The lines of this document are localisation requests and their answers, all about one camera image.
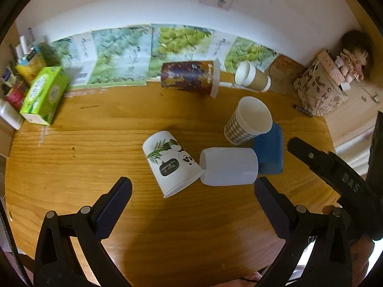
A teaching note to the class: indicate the brown sleeve paper cup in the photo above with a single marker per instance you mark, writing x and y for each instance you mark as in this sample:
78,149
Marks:
251,77

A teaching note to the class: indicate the letter print fabric bag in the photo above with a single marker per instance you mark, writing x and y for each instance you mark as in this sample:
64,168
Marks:
317,92

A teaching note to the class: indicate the red pen holder cup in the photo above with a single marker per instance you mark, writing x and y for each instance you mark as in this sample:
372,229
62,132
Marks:
16,96

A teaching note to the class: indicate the green tissue box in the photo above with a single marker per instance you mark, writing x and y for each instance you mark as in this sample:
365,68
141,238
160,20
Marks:
44,95

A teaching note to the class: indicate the pink case on bag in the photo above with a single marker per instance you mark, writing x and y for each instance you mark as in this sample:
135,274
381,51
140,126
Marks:
330,67

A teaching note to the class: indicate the white plastic cup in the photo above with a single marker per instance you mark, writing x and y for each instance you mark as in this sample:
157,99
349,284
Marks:
228,166

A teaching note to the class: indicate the blue plastic cup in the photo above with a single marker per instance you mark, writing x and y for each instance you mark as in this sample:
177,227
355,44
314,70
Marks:
269,149

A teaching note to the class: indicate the white spray bottle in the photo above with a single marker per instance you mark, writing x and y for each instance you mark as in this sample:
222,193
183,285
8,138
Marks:
10,115

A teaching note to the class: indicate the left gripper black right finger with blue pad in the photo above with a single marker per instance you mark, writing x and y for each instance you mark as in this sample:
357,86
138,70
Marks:
330,262

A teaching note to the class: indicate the dark patterned paper cup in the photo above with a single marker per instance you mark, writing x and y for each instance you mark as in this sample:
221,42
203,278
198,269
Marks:
195,76

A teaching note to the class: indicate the grey checkered paper cup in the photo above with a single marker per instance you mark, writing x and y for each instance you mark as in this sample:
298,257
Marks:
250,119

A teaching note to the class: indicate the right hand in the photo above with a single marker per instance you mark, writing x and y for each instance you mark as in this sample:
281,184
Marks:
360,251

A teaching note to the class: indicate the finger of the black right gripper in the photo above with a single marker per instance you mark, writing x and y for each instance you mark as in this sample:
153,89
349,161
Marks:
328,166

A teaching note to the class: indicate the white panda paper cup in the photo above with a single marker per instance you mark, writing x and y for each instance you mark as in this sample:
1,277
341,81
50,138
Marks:
173,168

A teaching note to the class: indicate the black pen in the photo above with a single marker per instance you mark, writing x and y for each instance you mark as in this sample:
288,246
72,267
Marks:
302,110

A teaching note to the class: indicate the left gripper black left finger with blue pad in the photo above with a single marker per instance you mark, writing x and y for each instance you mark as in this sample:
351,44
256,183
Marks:
56,263

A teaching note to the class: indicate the grape picture poster strip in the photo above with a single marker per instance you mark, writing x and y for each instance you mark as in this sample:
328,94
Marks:
130,56

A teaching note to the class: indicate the doll with brown hair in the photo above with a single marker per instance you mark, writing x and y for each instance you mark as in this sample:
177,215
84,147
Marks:
356,57

